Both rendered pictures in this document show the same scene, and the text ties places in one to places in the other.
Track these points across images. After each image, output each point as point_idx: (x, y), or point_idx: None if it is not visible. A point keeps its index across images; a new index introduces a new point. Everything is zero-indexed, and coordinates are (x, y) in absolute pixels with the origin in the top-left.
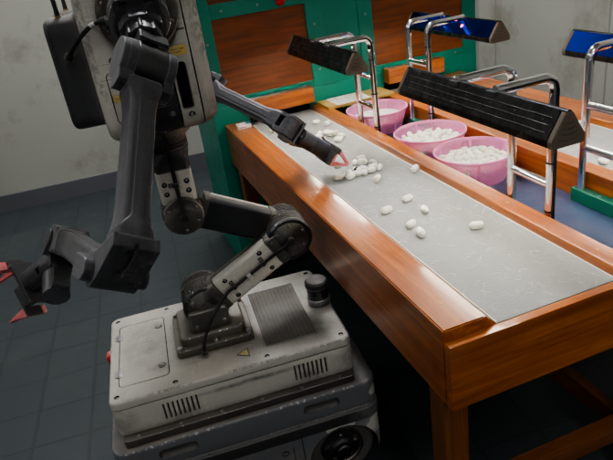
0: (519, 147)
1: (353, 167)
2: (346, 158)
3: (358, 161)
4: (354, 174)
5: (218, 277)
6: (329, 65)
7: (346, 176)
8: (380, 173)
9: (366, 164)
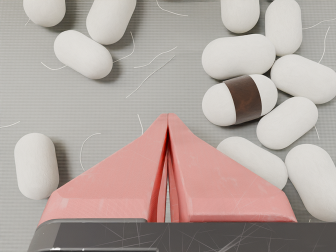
0: None
1: (124, 86)
2: (190, 131)
3: (114, 28)
4: (329, 157)
5: None
6: None
7: (328, 220)
8: (333, 8)
9: (137, 9)
